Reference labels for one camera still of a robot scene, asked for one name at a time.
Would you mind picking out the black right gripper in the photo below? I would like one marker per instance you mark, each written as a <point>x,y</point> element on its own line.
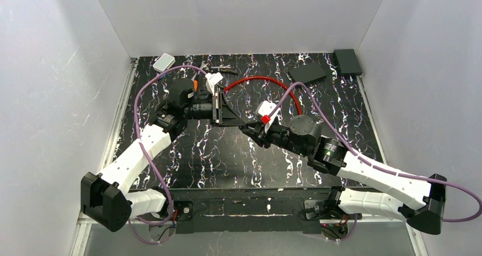
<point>261,134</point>

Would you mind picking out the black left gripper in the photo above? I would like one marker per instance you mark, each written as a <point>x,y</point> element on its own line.
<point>216,108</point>

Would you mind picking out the red cable lock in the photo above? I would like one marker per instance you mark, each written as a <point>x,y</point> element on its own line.
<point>274,87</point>

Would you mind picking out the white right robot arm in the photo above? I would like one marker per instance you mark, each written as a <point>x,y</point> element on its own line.
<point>419,202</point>

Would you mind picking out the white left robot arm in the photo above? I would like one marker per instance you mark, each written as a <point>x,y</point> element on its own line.
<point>106,196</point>

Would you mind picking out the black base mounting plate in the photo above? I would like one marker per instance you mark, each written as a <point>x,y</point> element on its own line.
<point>256,210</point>

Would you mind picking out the white rectangular box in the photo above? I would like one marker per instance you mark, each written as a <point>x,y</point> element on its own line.
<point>164,62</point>

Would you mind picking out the flat black plate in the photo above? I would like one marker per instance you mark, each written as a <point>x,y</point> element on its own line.
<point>307,74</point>

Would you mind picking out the black box in corner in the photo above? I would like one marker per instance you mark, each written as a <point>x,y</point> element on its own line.
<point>347,62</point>

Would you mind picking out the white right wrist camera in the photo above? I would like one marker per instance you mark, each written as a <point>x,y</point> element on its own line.
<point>268,112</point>

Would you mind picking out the orange handled tool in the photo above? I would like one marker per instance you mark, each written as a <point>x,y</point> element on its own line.
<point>203,67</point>

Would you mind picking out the black handled pliers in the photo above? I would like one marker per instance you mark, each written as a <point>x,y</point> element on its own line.
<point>224,69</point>

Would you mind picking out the aluminium frame rail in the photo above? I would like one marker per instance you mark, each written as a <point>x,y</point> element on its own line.
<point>83,224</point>

